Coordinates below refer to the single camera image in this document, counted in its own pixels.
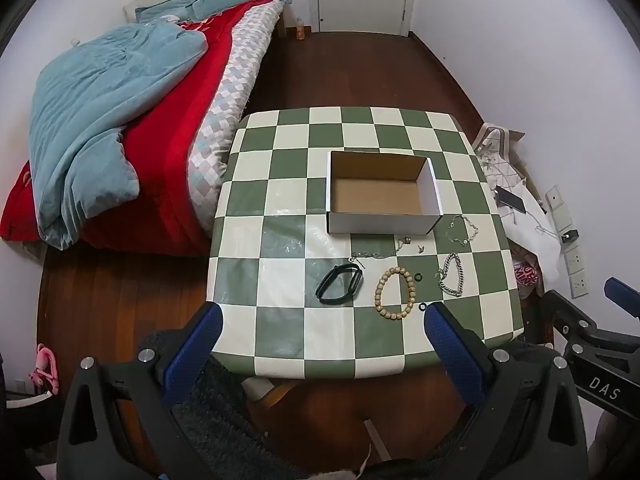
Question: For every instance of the white paper bag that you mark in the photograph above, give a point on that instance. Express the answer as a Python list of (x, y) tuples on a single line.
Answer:
[(530, 245)]

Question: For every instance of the wooden bed frame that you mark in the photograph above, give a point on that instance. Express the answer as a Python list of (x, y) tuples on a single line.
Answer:
[(281, 25)]

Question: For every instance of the black smartphone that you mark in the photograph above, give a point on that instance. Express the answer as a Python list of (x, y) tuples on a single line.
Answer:
[(512, 200)]

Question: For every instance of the red bed with quilt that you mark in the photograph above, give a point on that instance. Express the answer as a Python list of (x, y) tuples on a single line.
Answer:
[(160, 160)]

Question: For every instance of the green white checkered tablecloth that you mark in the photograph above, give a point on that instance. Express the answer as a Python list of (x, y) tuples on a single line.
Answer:
[(280, 260)]

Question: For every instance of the pink plastic item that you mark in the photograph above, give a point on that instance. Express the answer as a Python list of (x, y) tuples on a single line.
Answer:
[(44, 367)]

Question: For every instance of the light blue quilt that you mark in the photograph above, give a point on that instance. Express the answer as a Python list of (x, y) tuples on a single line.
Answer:
[(100, 110)]

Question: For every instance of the red white snack bag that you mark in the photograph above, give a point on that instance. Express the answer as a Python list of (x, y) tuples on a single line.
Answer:
[(526, 277)]

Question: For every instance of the orange drink bottle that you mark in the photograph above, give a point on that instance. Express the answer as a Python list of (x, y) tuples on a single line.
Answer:
[(300, 31)]

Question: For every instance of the dark grey fuzzy cloth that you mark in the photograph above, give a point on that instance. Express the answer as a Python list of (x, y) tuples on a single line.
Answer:
[(225, 430)]

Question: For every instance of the brown cardboard carton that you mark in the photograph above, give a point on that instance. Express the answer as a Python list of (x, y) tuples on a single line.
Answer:
[(517, 136)]

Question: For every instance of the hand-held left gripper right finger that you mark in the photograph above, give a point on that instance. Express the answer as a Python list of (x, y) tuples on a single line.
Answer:
[(455, 355)]

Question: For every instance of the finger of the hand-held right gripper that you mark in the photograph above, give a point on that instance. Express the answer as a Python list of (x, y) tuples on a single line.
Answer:
[(622, 296), (567, 316)]

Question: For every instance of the white wall socket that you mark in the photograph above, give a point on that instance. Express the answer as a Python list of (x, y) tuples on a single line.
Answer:
[(564, 246), (575, 261), (580, 284)]

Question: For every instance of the floral cloth bag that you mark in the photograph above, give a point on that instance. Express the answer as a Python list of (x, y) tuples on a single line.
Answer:
[(492, 152)]

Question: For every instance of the bed with blankets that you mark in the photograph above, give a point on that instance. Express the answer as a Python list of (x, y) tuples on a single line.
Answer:
[(225, 100)]

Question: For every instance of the white wall switch plate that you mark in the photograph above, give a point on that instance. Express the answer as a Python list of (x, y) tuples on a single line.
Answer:
[(562, 217), (556, 196)]

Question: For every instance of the white cardboard box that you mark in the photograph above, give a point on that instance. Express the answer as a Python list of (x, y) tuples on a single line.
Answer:
[(380, 195)]

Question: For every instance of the black fitness band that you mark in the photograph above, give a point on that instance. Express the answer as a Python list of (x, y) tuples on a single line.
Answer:
[(327, 294)]

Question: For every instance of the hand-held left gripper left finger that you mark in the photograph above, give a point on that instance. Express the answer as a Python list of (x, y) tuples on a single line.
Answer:
[(192, 355)]

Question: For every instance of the black charger plug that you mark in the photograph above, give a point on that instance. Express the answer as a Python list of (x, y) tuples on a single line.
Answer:
[(570, 236)]

